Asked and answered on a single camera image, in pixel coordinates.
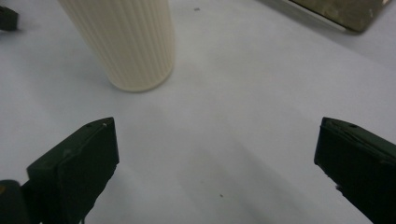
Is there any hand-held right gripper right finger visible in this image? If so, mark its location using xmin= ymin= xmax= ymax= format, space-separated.
xmin=313 ymin=117 xmax=396 ymax=224

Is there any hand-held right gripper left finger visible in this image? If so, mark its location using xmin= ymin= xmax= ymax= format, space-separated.
xmin=26 ymin=117 xmax=120 ymax=224

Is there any cream ribbed cup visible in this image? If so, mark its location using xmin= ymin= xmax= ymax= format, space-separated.
xmin=57 ymin=0 xmax=176 ymax=93

